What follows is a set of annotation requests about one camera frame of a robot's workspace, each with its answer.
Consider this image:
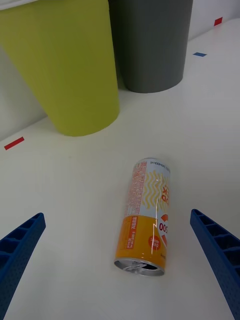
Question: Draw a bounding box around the grey plastic waste bin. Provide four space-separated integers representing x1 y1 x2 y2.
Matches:
107 0 195 94

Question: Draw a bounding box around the yellow-green plastic waste bin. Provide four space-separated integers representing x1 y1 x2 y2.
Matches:
0 0 121 138

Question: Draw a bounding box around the orange and white drink can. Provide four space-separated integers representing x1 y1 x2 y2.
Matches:
113 157 172 277

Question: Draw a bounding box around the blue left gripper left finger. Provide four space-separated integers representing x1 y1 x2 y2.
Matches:
0 212 47 320

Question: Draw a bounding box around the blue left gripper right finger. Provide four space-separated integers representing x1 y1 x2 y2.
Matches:
189 208 240 320

